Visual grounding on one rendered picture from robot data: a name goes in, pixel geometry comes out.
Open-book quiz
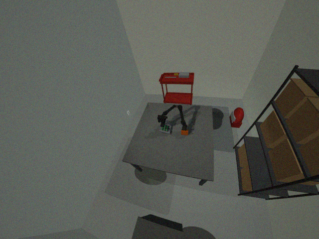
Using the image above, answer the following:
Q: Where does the grey switch panel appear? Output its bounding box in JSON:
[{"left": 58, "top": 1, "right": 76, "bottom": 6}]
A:
[{"left": 159, "top": 122, "right": 171, "bottom": 134}]

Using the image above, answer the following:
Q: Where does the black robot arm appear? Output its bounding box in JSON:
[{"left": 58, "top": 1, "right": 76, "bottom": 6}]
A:
[{"left": 158, "top": 105, "right": 187, "bottom": 131}]

